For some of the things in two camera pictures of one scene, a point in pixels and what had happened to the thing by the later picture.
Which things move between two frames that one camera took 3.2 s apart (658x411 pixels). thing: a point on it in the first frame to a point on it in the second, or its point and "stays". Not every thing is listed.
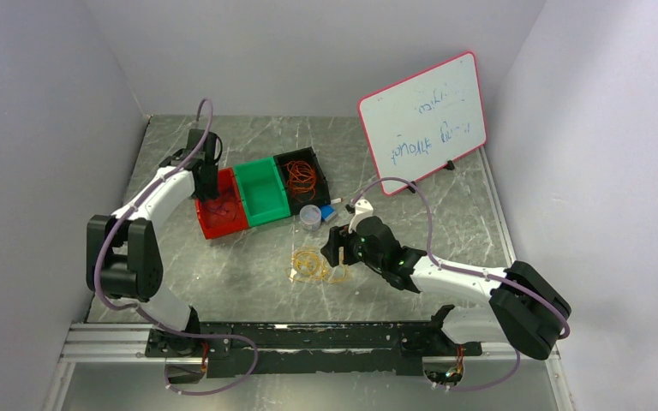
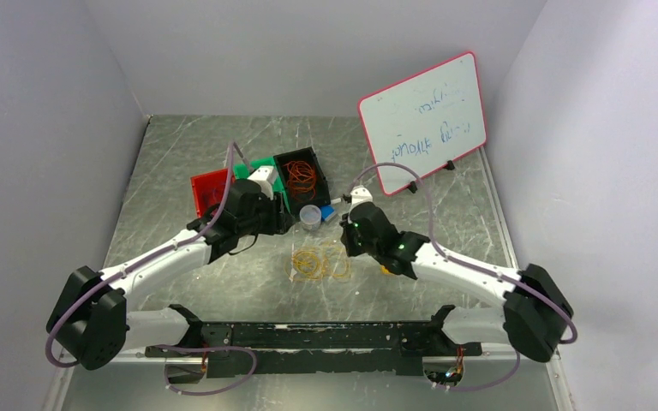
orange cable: (302, 180) stays
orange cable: (301, 180) stays
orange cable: (302, 180) stays
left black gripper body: (209, 191) to (270, 215)
